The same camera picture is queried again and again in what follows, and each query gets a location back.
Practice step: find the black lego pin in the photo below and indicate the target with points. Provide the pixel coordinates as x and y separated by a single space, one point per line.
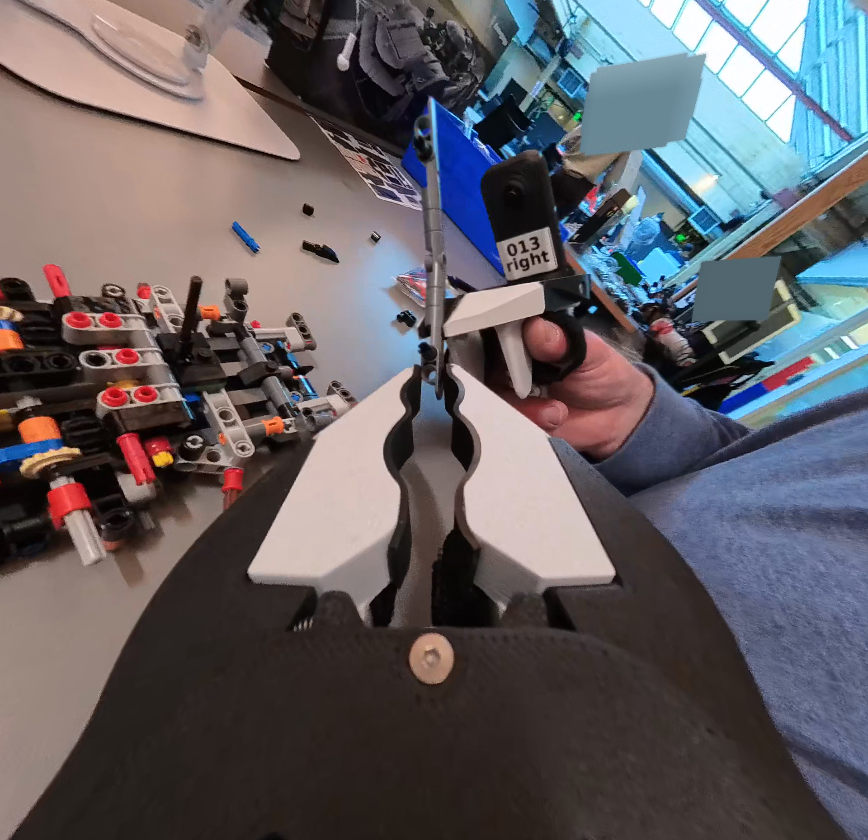
406 318

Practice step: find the dark grey lego beam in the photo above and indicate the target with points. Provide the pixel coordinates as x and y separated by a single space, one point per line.
434 243

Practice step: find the blue lego pin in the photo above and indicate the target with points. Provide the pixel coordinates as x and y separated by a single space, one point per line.
245 237

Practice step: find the blue storage bin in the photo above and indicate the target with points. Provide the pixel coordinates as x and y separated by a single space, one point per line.
468 176

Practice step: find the printed sticker sheet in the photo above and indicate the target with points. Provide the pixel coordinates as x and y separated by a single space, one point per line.
373 165

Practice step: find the green storage bin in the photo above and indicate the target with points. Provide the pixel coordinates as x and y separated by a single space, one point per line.
628 268

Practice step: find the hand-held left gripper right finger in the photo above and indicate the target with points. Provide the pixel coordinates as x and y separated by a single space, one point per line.
536 508

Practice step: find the beige stand base plate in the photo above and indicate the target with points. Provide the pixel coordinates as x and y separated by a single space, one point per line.
224 115

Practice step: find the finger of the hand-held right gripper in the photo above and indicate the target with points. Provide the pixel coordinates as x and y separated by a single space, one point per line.
495 308

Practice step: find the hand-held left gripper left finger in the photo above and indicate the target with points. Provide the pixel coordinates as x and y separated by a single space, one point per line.
332 508

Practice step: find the person's right hand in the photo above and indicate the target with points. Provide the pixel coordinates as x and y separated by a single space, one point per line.
597 399

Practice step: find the dark lego set box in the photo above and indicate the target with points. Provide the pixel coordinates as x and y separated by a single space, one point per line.
407 54

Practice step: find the multicoloured lego technic model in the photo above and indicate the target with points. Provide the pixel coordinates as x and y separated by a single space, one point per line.
135 392

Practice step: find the person's right forearm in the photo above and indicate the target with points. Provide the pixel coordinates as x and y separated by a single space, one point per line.
671 440

